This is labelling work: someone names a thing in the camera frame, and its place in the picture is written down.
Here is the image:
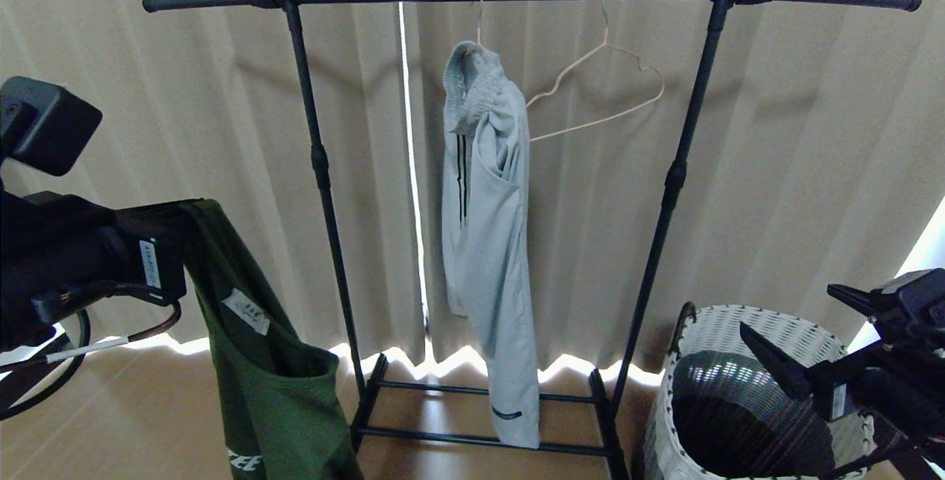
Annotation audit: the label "black cable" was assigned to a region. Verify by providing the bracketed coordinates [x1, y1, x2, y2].
[0, 309, 92, 422]

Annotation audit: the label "green garment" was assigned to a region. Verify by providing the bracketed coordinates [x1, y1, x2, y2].
[179, 199, 364, 480]

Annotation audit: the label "pale grey shorts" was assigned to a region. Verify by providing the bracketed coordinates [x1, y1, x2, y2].
[441, 40, 541, 450]

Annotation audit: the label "white laundry basket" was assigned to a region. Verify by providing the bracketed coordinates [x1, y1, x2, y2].
[641, 301, 920, 480]

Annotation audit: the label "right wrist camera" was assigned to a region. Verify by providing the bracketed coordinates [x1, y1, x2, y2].
[870, 268, 945, 352]

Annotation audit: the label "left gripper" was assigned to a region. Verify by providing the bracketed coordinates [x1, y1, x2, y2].
[0, 192, 190, 353]

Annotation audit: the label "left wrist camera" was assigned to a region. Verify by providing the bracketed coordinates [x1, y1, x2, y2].
[0, 76, 103, 176]

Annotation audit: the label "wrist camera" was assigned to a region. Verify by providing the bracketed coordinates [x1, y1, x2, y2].
[870, 268, 945, 352]
[0, 76, 103, 176]

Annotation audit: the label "beige curtain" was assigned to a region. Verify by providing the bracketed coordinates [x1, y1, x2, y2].
[0, 0, 945, 381]

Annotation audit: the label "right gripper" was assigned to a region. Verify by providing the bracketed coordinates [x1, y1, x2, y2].
[740, 284, 945, 441]

